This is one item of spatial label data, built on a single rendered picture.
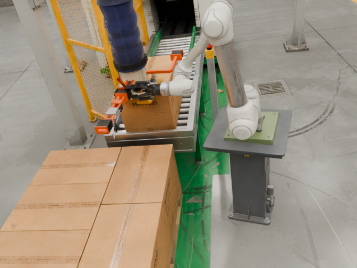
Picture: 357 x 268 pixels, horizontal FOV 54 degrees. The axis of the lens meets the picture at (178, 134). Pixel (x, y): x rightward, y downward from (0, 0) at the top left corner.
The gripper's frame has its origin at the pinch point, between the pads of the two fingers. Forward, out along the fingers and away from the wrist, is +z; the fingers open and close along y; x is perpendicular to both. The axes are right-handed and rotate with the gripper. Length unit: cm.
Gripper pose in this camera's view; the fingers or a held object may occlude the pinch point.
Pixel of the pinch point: (130, 91)
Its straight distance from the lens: 228.8
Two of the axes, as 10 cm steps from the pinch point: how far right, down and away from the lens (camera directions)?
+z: -9.9, 0.6, 1.6
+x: 1.0, -5.8, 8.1
